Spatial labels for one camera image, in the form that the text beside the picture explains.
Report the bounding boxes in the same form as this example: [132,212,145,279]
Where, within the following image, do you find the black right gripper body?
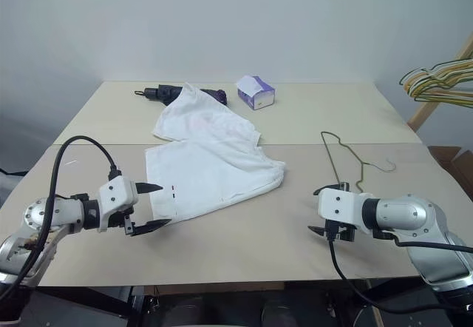
[323,219,356,243]

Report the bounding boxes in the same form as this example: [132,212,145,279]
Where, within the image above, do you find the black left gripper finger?
[129,218,173,237]

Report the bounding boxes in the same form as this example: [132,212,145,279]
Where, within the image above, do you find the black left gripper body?
[109,207,137,237]

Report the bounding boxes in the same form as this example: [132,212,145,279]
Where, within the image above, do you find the olive wire clothes hanger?
[320,131,397,195]

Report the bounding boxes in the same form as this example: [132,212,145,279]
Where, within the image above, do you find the white shorts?
[144,81,288,228]

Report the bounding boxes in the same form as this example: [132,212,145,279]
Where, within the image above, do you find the dark rounded shape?
[259,296,293,327]

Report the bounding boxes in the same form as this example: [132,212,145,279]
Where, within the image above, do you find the purple tissue box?
[236,75,276,112]

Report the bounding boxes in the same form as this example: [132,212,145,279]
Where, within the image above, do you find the wooden clothes rack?
[407,32,473,133]

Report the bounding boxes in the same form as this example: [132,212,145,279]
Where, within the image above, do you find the brown cardboard box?
[428,145,473,203]

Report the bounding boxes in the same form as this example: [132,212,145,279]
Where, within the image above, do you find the folded purple umbrella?
[134,84,228,106]

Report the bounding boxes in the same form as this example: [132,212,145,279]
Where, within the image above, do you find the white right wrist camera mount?
[316,186,366,229]

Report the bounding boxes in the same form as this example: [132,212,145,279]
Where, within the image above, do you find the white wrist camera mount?
[97,178,140,232]
[316,186,366,229]

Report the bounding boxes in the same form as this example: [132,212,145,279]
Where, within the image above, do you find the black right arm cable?
[326,229,473,315]

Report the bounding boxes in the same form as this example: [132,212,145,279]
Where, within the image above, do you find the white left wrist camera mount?
[97,178,140,232]

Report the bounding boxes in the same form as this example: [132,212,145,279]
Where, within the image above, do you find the green wire hanger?
[398,64,473,104]

